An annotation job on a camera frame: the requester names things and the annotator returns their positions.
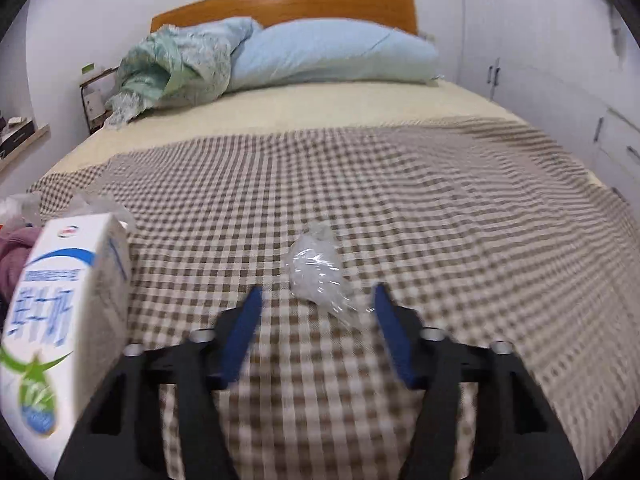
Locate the wooden windowsill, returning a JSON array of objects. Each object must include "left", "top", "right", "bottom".
[{"left": 0, "top": 124, "right": 51, "bottom": 173}]

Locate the grey cloth on wardrobe handle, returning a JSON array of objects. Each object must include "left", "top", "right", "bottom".
[{"left": 602, "top": 0, "right": 626, "bottom": 58}]

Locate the clear plastic wrap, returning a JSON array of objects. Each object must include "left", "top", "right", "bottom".
[{"left": 281, "top": 221, "right": 358, "bottom": 321}]

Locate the translucent plastic bag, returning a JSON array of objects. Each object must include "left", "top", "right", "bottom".
[{"left": 0, "top": 192, "right": 136, "bottom": 241}]

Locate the light blue pillow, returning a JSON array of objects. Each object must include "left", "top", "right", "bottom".
[{"left": 230, "top": 19, "right": 441, "bottom": 93}]

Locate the white box on nightstand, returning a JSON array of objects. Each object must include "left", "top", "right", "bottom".
[{"left": 82, "top": 87, "right": 108, "bottom": 116}]

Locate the white milk carton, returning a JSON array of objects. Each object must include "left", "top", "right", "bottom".
[{"left": 0, "top": 212, "right": 133, "bottom": 478}]

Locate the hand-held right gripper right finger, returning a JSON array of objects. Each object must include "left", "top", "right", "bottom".
[{"left": 374, "top": 282, "right": 585, "bottom": 480}]

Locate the wooden bed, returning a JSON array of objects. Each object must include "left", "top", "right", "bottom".
[{"left": 150, "top": 0, "right": 418, "bottom": 36}]

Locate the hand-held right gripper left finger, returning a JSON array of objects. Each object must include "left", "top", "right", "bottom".
[{"left": 54, "top": 286, "right": 264, "bottom": 480}]

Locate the cream bed sheet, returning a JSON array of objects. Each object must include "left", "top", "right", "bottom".
[{"left": 37, "top": 80, "right": 601, "bottom": 191}]

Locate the black frame nightstand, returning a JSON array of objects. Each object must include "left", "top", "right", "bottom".
[{"left": 79, "top": 65, "right": 121, "bottom": 136}]

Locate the brown checkered blanket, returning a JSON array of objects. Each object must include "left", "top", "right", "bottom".
[{"left": 25, "top": 117, "right": 640, "bottom": 480}]

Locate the green floral quilt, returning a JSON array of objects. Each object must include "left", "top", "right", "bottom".
[{"left": 102, "top": 16, "right": 263, "bottom": 131}]

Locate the maroon cloth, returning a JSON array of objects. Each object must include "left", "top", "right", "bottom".
[{"left": 0, "top": 227, "right": 43, "bottom": 301}]

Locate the white wardrobe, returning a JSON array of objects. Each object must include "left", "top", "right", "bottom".
[{"left": 460, "top": 0, "right": 640, "bottom": 206}]

